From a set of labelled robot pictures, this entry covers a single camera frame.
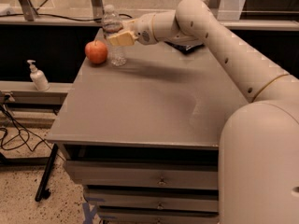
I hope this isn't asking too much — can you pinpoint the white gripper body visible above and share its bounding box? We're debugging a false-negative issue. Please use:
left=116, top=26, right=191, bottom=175
left=133, top=13, right=156, bottom=45

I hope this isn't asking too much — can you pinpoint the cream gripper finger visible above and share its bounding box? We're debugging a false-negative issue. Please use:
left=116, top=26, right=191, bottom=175
left=106, top=30, right=138, bottom=47
left=122, top=19, right=136, bottom=31

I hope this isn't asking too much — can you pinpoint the clear plastic water bottle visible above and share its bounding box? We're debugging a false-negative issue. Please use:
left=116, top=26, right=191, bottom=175
left=102, top=5, right=126, bottom=66

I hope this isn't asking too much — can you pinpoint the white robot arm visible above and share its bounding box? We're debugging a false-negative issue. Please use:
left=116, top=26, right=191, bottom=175
left=108, top=0, right=299, bottom=224

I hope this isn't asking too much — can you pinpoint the red apple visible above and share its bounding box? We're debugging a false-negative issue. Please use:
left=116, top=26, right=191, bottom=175
left=85, top=40, right=107, bottom=64

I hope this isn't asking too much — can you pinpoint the white pump dispenser bottle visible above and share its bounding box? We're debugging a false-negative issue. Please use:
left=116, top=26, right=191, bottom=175
left=27, top=60, right=50, bottom=91

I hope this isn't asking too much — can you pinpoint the dark blue chip bag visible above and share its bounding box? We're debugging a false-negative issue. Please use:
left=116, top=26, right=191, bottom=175
left=167, top=42, right=203, bottom=55

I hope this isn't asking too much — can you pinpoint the grey drawer cabinet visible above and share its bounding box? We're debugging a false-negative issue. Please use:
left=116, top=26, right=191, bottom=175
left=45, top=27, right=250, bottom=224

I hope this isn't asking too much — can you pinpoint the top grey drawer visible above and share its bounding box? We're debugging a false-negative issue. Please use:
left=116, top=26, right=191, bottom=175
left=64, top=161, right=218, bottom=190

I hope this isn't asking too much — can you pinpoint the grey drawer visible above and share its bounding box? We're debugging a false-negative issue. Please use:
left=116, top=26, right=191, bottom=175
left=64, top=161, right=218, bottom=190
left=98, top=208, right=219, bottom=224
left=84, top=189, right=219, bottom=212

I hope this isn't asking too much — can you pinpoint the middle grey drawer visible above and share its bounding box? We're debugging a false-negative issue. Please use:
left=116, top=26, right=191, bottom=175
left=84, top=189, right=219, bottom=212

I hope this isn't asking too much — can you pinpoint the black stand leg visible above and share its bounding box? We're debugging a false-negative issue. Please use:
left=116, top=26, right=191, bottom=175
left=35, top=144, right=58, bottom=202

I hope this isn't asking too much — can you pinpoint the bottom grey drawer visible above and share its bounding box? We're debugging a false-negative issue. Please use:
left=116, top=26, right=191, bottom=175
left=98, top=208, right=219, bottom=224

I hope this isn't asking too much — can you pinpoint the middle metal window post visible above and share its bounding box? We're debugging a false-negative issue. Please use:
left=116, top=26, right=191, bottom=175
left=91, top=0, right=104, bottom=22

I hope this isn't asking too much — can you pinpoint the black cable on ledge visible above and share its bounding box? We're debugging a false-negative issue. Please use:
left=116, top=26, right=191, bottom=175
left=0, top=12, right=133, bottom=22

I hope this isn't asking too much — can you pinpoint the left metal window post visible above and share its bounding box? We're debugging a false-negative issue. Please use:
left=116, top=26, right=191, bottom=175
left=18, top=0, right=36, bottom=21

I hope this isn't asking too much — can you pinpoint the black floor cable bundle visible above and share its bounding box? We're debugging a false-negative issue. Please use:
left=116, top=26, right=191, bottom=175
left=0, top=91, right=59, bottom=161

